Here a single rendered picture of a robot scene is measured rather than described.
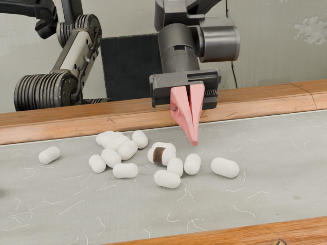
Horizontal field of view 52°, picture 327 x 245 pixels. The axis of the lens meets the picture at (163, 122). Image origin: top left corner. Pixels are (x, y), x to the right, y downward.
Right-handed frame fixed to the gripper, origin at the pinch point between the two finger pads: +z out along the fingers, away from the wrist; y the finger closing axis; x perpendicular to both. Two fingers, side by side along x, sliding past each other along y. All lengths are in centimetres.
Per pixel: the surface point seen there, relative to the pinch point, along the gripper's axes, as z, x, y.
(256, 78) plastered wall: -127, 155, 78
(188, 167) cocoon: 6.1, -4.3, -2.0
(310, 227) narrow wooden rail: 16.2, -14.2, 5.2
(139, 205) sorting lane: 10.4, -6.2, -7.7
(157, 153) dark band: 2.9, -2.5, -5.2
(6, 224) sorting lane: 10.8, -6.5, -21.0
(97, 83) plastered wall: -140, 157, -40
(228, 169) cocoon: 7.3, -5.5, 2.3
